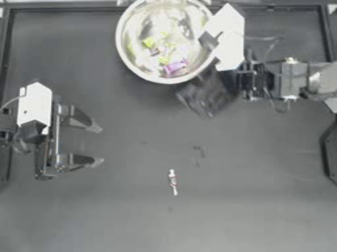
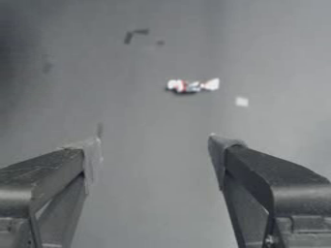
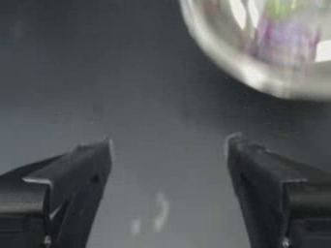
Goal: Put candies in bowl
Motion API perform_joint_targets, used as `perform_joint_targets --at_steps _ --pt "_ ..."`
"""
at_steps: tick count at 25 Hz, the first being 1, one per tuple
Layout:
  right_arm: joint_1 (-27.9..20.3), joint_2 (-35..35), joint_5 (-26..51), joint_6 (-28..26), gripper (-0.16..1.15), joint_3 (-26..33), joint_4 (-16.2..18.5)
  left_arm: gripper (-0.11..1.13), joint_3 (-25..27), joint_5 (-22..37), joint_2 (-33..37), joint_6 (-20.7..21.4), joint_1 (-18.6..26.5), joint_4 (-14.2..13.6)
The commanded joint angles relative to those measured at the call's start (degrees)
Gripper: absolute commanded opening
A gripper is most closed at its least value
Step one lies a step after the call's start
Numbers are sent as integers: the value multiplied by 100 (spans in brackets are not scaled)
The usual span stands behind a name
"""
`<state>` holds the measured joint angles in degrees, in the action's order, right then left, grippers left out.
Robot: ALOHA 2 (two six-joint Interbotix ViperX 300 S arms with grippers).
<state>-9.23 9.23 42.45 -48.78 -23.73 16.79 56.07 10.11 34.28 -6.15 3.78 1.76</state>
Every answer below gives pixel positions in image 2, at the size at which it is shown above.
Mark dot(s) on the white red twisted candy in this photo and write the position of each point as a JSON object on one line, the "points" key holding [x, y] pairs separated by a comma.
{"points": [[190, 86]]}

